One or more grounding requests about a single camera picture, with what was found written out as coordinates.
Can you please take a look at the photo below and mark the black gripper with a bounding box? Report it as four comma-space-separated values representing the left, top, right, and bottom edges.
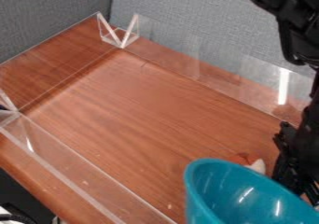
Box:
272, 105, 319, 203

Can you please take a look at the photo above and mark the red and white toy mushroom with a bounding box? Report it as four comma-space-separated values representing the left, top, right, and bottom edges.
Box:
231, 153, 267, 175

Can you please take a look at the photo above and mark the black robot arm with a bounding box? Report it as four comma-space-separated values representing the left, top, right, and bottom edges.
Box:
251, 0, 319, 206

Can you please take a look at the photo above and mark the blue plastic bowl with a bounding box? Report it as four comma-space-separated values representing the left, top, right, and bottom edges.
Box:
183, 159, 319, 224

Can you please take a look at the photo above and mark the clear acrylic back barrier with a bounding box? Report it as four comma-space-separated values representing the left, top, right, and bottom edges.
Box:
96, 14, 312, 124

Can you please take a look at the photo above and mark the clear acrylic barrier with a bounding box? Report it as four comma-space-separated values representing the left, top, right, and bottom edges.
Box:
0, 90, 176, 224
96, 14, 312, 124

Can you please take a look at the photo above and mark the clear acrylic front barrier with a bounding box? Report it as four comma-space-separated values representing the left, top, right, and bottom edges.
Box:
0, 90, 176, 224

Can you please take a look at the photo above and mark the black and white corner object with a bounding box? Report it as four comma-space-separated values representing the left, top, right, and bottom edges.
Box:
0, 168, 68, 224

